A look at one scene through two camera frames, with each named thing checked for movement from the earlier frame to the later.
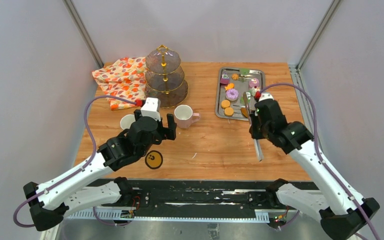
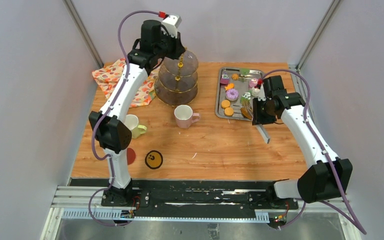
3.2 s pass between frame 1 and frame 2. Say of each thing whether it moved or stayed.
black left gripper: moved
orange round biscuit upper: stayed
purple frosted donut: stayed
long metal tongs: moved
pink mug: stayed
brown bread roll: stayed
